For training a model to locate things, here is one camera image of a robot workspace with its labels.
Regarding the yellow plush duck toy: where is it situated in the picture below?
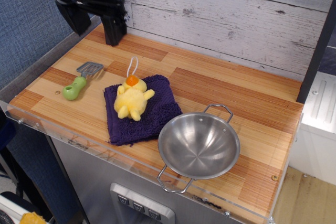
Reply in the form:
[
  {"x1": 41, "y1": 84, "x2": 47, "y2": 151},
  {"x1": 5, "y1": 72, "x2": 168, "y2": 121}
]
[{"x1": 114, "y1": 56, "x2": 155, "y2": 121}]

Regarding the green handled toy spatula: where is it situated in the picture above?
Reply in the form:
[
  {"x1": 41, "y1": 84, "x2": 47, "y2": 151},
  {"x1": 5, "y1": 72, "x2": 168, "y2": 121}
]
[{"x1": 62, "y1": 61, "x2": 103, "y2": 101}]

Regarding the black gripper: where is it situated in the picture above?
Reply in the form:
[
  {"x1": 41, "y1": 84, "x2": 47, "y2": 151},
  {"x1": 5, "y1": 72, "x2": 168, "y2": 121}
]
[{"x1": 55, "y1": 0, "x2": 128, "y2": 46}]

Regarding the purple folded towel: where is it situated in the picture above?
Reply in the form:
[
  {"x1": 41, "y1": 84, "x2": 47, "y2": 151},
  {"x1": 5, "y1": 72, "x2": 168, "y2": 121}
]
[{"x1": 104, "y1": 74, "x2": 182, "y2": 146}]

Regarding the silver button control panel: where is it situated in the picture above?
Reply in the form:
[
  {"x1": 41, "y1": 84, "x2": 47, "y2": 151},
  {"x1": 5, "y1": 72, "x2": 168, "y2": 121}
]
[{"x1": 110, "y1": 183, "x2": 175, "y2": 223}]

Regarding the dark right frame post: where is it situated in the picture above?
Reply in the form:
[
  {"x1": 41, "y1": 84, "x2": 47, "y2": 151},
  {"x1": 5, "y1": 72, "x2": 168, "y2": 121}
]
[{"x1": 296, "y1": 0, "x2": 335, "y2": 104}]

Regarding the white side counter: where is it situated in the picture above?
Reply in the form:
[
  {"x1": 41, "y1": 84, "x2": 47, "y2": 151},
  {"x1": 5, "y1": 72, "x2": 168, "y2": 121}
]
[{"x1": 289, "y1": 72, "x2": 335, "y2": 185}]

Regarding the yellow object at corner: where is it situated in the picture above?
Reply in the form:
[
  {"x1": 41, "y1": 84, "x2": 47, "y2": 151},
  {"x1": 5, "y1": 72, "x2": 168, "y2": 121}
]
[{"x1": 19, "y1": 212, "x2": 47, "y2": 224}]

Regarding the silver metal bowl with handles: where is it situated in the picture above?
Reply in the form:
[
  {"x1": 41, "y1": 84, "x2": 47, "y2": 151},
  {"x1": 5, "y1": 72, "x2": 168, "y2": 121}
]
[{"x1": 158, "y1": 110, "x2": 240, "y2": 187}]

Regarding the clear acrylic edge guard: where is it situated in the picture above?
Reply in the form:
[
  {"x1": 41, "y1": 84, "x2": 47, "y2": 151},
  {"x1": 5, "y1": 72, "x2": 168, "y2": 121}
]
[{"x1": 1, "y1": 100, "x2": 293, "y2": 223}]

